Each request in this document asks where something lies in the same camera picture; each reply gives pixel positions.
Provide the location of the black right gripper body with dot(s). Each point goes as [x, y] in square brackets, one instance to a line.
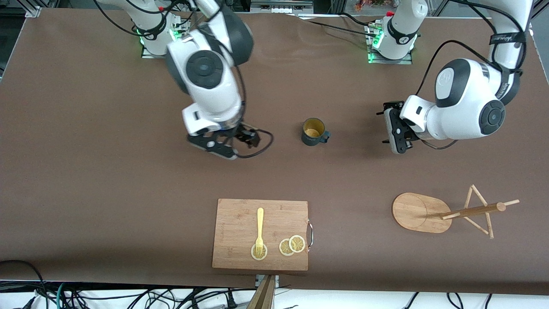
[245, 134]

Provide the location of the teal cup yellow inside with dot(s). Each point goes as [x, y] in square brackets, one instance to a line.
[309, 139]

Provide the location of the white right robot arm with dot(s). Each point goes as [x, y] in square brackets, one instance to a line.
[210, 98]

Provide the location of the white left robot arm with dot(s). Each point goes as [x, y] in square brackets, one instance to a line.
[463, 116]

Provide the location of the wooden cup rack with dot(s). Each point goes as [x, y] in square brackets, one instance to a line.
[416, 212]

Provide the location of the brown table cover sheet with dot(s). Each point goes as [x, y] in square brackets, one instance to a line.
[300, 180]

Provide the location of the bamboo cutting board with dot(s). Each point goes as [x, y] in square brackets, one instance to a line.
[236, 223]

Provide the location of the yellow plastic fork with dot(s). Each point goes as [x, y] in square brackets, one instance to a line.
[260, 223]

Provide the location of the lemon slice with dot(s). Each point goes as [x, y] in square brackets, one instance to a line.
[264, 255]
[297, 243]
[283, 248]

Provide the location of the grey power strip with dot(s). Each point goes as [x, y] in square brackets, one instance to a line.
[281, 6]

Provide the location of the wooden stand legs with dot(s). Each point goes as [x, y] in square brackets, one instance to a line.
[263, 296]

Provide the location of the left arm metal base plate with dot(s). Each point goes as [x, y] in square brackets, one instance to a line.
[388, 61]

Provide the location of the metal clamp bracket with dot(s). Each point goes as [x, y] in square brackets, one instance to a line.
[258, 280]

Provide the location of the aluminium frame corner piece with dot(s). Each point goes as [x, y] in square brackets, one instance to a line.
[32, 10]

